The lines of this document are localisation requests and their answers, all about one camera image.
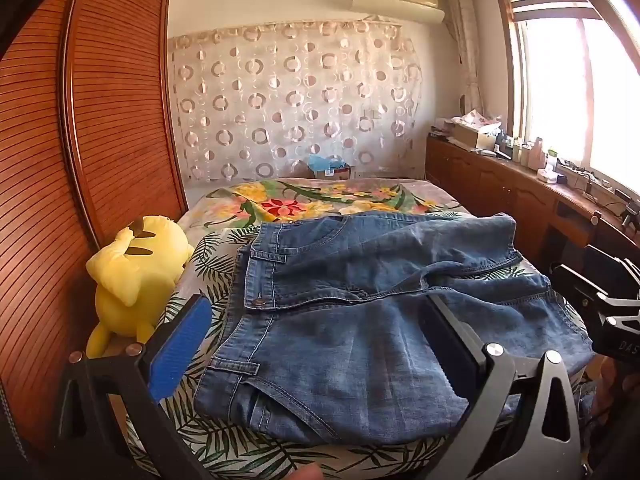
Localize wooden window cabinet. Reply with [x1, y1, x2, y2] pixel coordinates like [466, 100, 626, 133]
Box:
[425, 132, 640, 281]

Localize floral wrapping paper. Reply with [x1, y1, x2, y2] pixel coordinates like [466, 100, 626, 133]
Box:
[460, 110, 503, 131]

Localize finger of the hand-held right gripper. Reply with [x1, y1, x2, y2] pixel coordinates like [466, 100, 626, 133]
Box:
[582, 245, 640, 286]
[550, 263, 610, 312]

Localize bed with floral sheet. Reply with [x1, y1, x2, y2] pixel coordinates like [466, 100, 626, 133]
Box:
[125, 177, 596, 480]

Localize wooden-framed window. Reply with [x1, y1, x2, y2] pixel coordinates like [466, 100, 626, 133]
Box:
[495, 0, 640, 211]

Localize small cardboard box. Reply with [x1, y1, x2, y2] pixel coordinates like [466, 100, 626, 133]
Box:
[314, 162, 351, 181]

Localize blue denim pants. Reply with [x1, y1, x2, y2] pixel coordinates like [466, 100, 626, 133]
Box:
[194, 212, 593, 446]

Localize yellow plush toy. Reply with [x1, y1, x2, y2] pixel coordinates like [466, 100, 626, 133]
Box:
[86, 215, 196, 358]

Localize white tied window curtain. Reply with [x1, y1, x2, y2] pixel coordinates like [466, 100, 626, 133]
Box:
[445, 0, 483, 116]

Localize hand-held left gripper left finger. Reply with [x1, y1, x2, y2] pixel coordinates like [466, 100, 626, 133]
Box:
[55, 294, 216, 480]

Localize black zipped cloth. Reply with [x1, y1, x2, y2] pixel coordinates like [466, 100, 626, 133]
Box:
[0, 380, 28, 461]

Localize circle-patterned sheer curtain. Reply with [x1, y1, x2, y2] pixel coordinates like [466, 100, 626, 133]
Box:
[167, 19, 423, 186]

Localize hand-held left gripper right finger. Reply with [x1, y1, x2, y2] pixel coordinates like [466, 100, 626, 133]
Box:
[418, 292, 584, 480]

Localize light blue cloth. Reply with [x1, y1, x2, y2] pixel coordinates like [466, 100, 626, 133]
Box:
[307, 154, 348, 173]

